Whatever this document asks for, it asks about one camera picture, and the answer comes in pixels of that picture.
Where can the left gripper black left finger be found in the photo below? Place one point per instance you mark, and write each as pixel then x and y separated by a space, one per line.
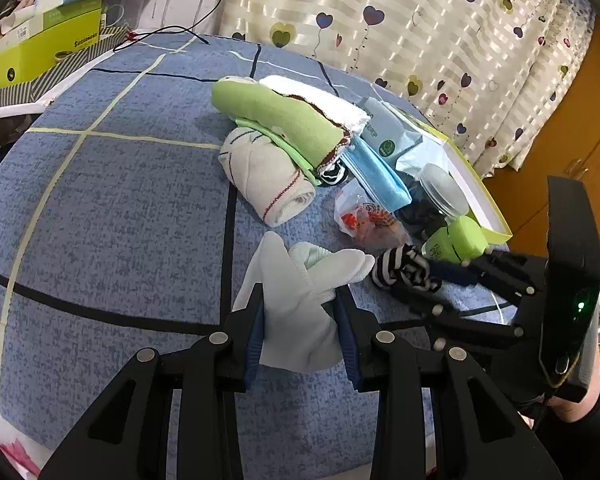
pixel 124 434

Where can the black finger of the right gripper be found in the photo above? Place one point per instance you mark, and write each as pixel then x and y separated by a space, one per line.
pixel 452 273
pixel 440 318

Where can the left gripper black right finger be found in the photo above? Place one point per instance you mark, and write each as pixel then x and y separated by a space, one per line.
pixel 439 414

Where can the black white striped sock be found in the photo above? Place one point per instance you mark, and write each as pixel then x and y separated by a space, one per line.
pixel 404 266

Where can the orange printed plastic bag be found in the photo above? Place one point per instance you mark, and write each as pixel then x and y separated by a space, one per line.
pixel 369 224

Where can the blue face mask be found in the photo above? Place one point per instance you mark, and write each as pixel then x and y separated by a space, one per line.
pixel 378 179

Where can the white cotton glove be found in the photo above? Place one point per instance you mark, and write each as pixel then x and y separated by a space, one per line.
pixel 299 334

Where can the white cloth with red stitching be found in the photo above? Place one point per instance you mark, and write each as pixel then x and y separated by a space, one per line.
pixel 272 184

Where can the green cloth roll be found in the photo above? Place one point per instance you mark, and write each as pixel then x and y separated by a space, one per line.
pixel 312 140

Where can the clear round plastic container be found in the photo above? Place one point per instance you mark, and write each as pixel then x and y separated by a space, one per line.
pixel 443 191

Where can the white tray with green rim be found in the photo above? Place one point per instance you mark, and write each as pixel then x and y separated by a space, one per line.
pixel 436 148

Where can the wet wipes pack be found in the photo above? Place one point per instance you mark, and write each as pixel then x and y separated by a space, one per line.
pixel 387 134

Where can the wooden wardrobe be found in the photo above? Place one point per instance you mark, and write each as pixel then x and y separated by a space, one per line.
pixel 567 146

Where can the blue checked bedspread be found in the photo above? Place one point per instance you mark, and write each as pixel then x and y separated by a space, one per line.
pixel 118 228

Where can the heart patterned curtain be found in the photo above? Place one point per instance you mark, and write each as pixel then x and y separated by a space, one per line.
pixel 486 73

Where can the green cardboard box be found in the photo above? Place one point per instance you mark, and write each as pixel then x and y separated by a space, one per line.
pixel 38 44

